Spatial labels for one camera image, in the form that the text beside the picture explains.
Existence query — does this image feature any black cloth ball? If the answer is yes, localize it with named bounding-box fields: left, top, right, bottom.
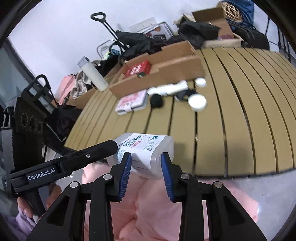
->
left=149, top=94, right=164, bottom=109

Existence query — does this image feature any black equipment cart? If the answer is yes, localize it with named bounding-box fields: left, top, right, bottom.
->
left=2, top=74, right=77, bottom=170

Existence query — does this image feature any white labelled plastic box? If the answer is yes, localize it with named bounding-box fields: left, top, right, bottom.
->
left=107, top=133, right=175, bottom=180

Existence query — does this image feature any blue bag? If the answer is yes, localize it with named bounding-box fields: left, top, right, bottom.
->
left=236, top=0, right=254, bottom=25

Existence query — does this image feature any black clothes pile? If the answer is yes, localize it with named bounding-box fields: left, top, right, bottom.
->
left=114, top=30, right=183, bottom=66

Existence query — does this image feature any white thermos bottle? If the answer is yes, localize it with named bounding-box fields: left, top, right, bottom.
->
left=78, top=56, right=108, bottom=91

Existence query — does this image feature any red book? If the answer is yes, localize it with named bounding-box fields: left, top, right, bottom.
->
left=125, top=60, right=152, bottom=77

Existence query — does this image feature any beige cloth pile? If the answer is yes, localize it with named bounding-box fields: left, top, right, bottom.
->
left=70, top=71, right=92, bottom=99

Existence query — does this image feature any open cardboard box background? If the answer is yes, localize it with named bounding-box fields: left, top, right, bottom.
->
left=192, top=8, right=244, bottom=48

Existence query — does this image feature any left hand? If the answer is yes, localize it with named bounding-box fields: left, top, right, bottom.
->
left=17, top=182, right=63, bottom=219

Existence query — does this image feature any small white round jar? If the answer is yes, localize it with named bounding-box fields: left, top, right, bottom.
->
left=195, top=77, right=207, bottom=88

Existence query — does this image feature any black trolley handle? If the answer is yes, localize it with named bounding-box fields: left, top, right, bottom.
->
left=90, top=12, right=128, bottom=51

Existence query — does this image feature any white wall socket strip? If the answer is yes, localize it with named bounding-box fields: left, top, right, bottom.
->
left=130, top=17, right=157, bottom=33

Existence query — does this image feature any large white round jar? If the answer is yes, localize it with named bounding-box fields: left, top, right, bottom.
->
left=188, top=93, right=207, bottom=112

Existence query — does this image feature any black camera tripod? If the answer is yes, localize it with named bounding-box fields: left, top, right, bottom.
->
left=265, top=17, right=295, bottom=66

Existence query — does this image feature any large cardboard tray box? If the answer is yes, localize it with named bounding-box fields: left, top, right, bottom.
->
left=109, top=41, right=205, bottom=99

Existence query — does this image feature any pink white notebook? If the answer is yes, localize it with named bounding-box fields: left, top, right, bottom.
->
left=115, top=89, right=148, bottom=115

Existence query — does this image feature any wicker ball lamp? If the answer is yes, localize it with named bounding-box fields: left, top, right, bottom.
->
left=217, top=1, right=243, bottom=23

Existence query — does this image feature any pink bag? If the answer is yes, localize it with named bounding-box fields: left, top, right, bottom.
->
left=55, top=74, right=76, bottom=105

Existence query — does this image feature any cardboard box left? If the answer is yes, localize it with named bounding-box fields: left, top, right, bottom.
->
left=66, top=88, right=96, bottom=109

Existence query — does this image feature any pink quilted jacket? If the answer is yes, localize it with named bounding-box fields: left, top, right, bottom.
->
left=82, top=163, right=259, bottom=240

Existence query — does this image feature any white spray bottle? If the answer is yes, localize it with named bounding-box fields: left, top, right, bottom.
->
left=147, top=80, right=189, bottom=96

